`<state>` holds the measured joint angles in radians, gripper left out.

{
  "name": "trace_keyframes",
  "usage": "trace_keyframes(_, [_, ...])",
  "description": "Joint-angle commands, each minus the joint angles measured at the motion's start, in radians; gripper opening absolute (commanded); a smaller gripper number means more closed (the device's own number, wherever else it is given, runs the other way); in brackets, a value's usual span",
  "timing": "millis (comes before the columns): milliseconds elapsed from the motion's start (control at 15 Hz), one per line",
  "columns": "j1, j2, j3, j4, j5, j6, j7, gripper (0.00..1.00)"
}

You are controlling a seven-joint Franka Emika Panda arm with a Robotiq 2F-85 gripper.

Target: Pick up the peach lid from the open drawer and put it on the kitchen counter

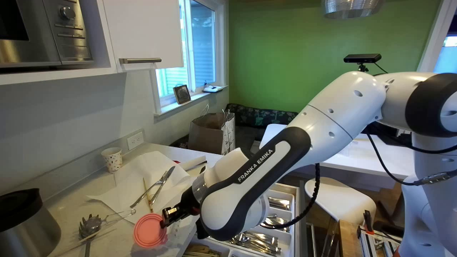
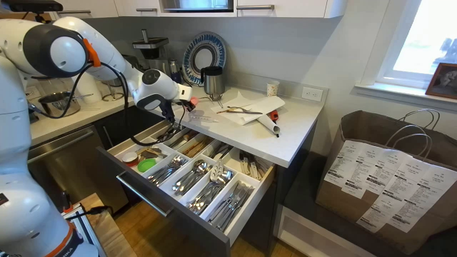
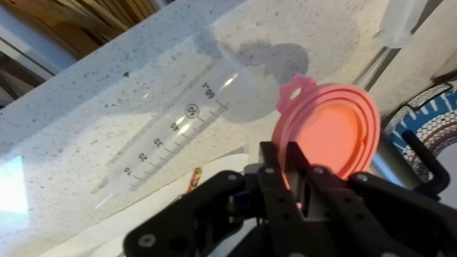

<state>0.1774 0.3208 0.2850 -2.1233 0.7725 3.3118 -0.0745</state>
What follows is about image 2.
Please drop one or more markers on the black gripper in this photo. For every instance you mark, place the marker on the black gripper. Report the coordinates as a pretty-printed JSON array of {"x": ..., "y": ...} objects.
[{"x": 161, "y": 105}]

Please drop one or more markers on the peach silicone lid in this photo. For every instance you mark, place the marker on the peach silicone lid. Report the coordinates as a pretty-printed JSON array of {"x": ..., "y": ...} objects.
[{"x": 193, "y": 101}]

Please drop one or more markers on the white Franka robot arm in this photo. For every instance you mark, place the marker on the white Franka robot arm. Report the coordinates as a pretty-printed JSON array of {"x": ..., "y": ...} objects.
[{"x": 19, "y": 143}]

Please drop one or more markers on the green silicone lid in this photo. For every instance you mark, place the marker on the green silicone lid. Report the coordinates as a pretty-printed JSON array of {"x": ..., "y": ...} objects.
[{"x": 146, "y": 164}]

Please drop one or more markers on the white kitchen countertop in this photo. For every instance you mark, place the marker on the white kitchen countertop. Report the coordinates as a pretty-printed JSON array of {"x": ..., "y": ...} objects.
[{"x": 258, "y": 137}]

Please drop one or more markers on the dark grey kitchen drawer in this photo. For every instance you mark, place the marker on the dark grey kitchen drawer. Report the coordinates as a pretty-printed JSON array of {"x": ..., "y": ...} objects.
[{"x": 158, "y": 208}]

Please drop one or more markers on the long steel utensil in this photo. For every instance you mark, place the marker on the long steel utensil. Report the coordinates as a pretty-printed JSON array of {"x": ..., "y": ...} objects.
[{"x": 168, "y": 134}]

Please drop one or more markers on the plain bamboo chopstick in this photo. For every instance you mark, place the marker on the plain bamboo chopstick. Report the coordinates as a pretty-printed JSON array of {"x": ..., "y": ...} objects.
[{"x": 195, "y": 145}]

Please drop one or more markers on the small dark bottle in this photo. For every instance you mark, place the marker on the small dark bottle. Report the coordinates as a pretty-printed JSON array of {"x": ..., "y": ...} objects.
[{"x": 175, "y": 71}]

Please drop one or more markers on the stainless steel mug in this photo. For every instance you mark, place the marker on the stainless steel mug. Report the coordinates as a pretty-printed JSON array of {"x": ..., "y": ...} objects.
[{"x": 213, "y": 81}]

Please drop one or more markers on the steel fork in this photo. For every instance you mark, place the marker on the steel fork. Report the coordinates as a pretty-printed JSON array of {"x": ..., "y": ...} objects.
[
  {"x": 178, "y": 164},
  {"x": 159, "y": 173},
  {"x": 172, "y": 167},
  {"x": 166, "y": 170}
]

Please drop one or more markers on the small steel teaspoon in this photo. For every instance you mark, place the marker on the small steel teaspoon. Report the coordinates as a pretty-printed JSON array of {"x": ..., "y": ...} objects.
[
  {"x": 193, "y": 174},
  {"x": 186, "y": 180},
  {"x": 201, "y": 167}
]

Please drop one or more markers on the blue white decorative plate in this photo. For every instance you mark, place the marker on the blue white decorative plate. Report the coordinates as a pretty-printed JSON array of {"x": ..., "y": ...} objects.
[{"x": 191, "y": 57}]

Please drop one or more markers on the red fluted cupcake liners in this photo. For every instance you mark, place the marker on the red fluted cupcake liners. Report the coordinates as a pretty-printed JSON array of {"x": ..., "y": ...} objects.
[{"x": 128, "y": 157}]

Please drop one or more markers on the large steel spoon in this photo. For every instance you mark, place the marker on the large steel spoon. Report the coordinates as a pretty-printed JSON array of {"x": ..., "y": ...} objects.
[
  {"x": 216, "y": 177},
  {"x": 209, "y": 187},
  {"x": 202, "y": 194}
]

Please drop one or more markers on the black coffee machine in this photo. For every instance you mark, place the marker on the black coffee machine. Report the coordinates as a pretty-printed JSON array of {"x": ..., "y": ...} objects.
[{"x": 151, "y": 47}]

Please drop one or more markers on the white paper sheet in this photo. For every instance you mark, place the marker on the white paper sheet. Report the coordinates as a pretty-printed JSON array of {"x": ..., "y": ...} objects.
[{"x": 258, "y": 105}]

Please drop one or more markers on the red and white roll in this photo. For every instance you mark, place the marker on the red and white roll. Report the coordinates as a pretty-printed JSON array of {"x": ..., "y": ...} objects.
[{"x": 270, "y": 123}]

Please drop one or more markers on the small white cup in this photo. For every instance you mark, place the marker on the small white cup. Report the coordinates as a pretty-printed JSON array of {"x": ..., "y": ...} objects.
[{"x": 272, "y": 87}]

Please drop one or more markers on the steel table knife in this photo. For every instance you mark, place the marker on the steel table knife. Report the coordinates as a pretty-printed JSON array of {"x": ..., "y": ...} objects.
[
  {"x": 223, "y": 200},
  {"x": 231, "y": 203},
  {"x": 238, "y": 207}
]

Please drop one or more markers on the built-in microwave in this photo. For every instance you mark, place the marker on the built-in microwave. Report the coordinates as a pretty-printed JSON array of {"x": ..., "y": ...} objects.
[{"x": 198, "y": 4}]

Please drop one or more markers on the white cutlery tray organizer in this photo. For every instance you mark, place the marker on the white cutlery tray organizer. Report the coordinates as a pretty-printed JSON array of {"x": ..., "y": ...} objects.
[{"x": 243, "y": 213}]

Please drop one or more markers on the stainless steel dishwasher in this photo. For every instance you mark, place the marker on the stainless steel dishwasher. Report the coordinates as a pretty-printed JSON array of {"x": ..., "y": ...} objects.
[{"x": 72, "y": 171}]

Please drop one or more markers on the metal mixing bowl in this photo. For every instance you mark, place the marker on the metal mixing bowl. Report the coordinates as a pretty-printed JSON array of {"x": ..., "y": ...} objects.
[{"x": 58, "y": 103}]

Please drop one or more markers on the dark lower cabinet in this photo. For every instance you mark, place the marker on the dark lower cabinet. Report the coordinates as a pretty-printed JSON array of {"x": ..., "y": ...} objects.
[{"x": 286, "y": 200}]

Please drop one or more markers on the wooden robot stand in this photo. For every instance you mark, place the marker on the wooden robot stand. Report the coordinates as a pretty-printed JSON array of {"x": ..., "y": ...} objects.
[{"x": 109, "y": 233}]

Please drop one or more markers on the white upper cabinets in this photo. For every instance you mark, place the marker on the white upper cabinets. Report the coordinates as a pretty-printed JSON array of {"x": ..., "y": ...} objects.
[{"x": 286, "y": 7}]

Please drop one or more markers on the white low shelf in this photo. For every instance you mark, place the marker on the white low shelf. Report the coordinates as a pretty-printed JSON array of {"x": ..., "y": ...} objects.
[{"x": 309, "y": 233}]

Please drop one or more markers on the brown paper bag with receipts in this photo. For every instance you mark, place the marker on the brown paper bag with receipts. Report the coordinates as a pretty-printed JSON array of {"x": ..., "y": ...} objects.
[{"x": 362, "y": 128}]

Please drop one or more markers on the black overhead object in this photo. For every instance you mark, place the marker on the black overhead object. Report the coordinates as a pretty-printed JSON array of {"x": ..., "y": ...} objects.
[{"x": 33, "y": 6}]

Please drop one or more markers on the white framed window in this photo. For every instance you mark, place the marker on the white framed window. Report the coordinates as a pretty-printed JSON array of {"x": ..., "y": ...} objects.
[{"x": 429, "y": 33}]

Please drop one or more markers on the white wall outlet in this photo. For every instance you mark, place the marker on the white wall outlet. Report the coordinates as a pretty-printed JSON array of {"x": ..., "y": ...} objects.
[{"x": 312, "y": 93}]

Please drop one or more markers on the dark picture frame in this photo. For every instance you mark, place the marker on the dark picture frame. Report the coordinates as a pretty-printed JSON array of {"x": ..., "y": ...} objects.
[{"x": 445, "y": 80}]

